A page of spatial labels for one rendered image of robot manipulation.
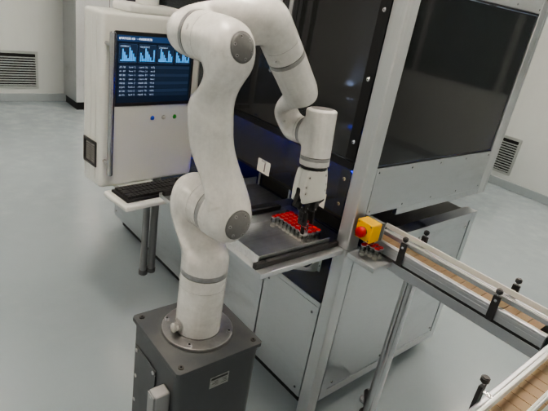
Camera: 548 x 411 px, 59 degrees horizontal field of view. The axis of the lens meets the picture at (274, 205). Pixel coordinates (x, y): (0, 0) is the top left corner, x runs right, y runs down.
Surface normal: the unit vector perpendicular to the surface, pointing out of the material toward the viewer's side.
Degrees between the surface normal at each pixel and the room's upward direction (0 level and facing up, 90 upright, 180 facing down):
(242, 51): 87
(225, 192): 63
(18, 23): 90
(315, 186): 86
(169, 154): 90
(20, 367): 0
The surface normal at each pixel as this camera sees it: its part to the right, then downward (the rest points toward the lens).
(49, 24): 0.63, 0.40
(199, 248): 0.20, -0.59
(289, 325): -0.76, 0.15
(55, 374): 0.16, -0.90
